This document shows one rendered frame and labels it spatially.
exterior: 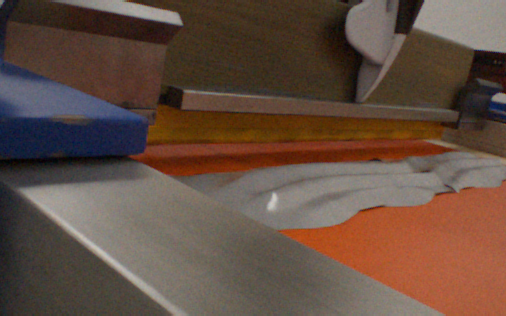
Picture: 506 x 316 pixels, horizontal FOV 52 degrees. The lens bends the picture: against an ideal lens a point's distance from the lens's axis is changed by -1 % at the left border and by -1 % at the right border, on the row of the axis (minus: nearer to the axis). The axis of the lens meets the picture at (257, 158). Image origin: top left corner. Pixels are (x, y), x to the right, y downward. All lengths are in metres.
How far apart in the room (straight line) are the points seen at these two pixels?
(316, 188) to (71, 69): 0.12
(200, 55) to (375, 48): 0.14
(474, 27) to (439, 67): 2.01
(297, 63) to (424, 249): 0.15
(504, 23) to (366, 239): 2.29
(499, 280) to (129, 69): 0.17
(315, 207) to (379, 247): 0.04
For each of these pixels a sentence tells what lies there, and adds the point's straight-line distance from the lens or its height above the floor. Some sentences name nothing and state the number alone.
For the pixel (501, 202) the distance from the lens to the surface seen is 0.37.
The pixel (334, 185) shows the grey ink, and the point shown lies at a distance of 0.27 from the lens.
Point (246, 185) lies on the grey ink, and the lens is 0.24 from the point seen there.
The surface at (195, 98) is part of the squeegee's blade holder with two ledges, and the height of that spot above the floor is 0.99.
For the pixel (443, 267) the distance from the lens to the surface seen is 0.21.
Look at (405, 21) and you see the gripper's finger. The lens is 0.38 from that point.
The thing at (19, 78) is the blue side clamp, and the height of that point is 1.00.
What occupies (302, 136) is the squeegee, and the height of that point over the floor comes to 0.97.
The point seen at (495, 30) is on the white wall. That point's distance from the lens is 2.49.
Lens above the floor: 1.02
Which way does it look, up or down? 12 degrees down
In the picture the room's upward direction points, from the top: 11 degrees clockwise
